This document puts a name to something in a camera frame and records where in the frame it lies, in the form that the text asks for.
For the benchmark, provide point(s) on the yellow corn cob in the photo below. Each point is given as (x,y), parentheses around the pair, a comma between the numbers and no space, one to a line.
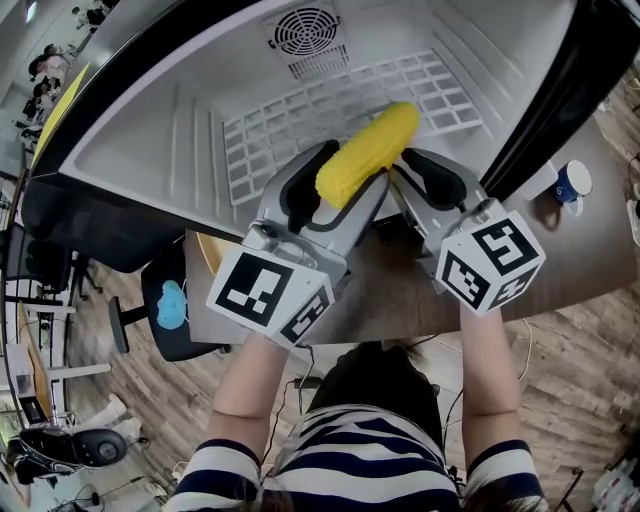
(370,150)

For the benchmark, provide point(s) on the black trousers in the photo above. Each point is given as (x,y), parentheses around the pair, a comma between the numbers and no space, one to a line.
(375,380)

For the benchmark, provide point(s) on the white grid shelf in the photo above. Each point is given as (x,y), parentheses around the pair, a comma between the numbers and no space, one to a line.
(280,130)

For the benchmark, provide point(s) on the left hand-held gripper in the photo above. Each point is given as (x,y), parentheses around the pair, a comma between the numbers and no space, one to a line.
(260,290)

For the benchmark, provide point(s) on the black power adapter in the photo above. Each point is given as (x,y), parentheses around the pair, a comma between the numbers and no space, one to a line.
(306,383)

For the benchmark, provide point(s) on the person's right forearm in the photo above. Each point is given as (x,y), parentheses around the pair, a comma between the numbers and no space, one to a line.
(487,380)

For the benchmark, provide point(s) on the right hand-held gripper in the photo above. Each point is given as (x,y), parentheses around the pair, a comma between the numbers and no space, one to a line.
(490,260)

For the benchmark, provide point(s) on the person's left forearm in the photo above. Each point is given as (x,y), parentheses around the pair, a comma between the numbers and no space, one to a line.
(245,390)

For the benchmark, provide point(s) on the navy white striped shirt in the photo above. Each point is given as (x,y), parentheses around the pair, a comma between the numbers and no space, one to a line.
(350,470)

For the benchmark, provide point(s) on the blue mug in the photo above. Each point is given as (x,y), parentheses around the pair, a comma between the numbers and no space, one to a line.
(572,182)

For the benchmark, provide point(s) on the black mesh office chair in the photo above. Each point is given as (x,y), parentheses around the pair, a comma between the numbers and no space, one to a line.
(40,260)

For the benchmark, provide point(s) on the white desk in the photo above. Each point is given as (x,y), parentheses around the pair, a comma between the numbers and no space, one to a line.
(55,372)

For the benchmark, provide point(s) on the light blue cloth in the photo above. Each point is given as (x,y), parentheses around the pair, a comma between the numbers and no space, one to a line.
(172,307)

